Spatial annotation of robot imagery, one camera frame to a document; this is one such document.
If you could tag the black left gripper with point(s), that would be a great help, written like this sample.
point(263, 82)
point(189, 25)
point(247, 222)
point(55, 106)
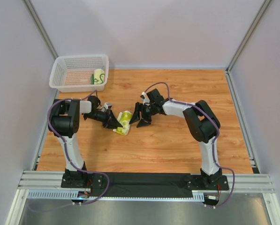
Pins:
point(108, 119)

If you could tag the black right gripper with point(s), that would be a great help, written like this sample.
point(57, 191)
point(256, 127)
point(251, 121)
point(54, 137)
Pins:
point(144, 112)

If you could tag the yellow and cream towel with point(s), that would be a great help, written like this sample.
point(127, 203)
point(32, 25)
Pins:
point(124, 119)

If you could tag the green and cream patterned towel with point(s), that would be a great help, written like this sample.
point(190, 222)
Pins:
point(98, 77)

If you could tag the white perforated plastic basket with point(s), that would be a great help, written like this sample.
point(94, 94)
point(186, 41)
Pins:
point(73, 73)

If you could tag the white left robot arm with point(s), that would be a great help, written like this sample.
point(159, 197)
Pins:
point(63, 120)

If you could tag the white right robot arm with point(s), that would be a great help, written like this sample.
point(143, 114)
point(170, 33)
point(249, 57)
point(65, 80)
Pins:
point(202, 123)

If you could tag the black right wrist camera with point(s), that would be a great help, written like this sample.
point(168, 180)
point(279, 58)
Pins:
point(154, 97)

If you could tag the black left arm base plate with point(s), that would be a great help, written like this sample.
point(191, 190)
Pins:
point(85, 181)

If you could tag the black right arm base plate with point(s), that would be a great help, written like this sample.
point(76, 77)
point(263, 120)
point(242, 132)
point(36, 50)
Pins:
point(197, 182)

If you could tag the aluminium front frame rail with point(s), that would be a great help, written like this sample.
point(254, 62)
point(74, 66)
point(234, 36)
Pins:
point(241, 183)

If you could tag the aluminium left corner post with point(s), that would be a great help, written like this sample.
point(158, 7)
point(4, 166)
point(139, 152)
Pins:
point(40, 27)

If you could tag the aluminium corner post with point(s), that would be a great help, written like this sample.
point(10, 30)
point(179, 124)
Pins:
point(260, 14)
point(40, 27)

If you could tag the aluminium right corner post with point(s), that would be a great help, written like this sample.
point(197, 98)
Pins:
point(260, 14)

